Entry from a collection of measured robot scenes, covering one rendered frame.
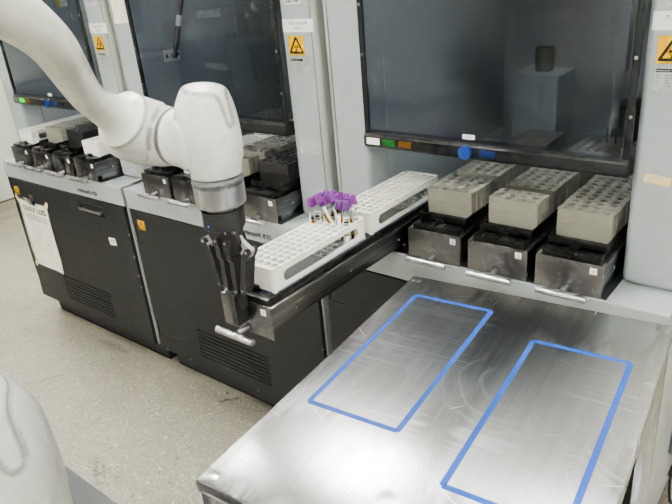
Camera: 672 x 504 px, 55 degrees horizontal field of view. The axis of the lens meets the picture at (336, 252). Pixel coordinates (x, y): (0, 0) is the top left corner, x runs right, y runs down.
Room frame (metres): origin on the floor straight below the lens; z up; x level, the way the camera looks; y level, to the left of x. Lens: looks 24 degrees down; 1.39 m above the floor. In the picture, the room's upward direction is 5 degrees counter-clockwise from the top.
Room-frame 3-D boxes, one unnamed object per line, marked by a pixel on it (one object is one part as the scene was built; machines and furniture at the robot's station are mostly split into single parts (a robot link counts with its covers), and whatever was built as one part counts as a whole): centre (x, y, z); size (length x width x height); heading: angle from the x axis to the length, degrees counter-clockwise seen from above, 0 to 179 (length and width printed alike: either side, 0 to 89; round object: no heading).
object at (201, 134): (1.09, 0.20, 1.14); 0.13 x 0.11 x 0.16; 57
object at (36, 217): (2.56, 1.24, 0.43); 0.27 x 0.02 x 0.36; 50
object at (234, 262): (1.08, 0.18, 0.89); 0.04 x 0.01 x 0.11; 139
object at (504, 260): (1.48, -0.54, 0.78); 0.73 x 0.14 x 0.09; 140
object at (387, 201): (1.48, -0.14, 0.83); 0.30 x 0.10 x 0.06; 140
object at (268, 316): (1.34, -0.02, 0.78); 0.73 x 0.14 x 0.09; 140
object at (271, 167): (1.76, 0.15, 0.85); 0.12 x 0.02 x 0.06; 50
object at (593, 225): (1.20, -0.51, 0.85); 0.12 x 0.02 x 0.06; 49
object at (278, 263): (1.24, 0.06, 0.83); 0.30 x 0.10 x 0.06; 140
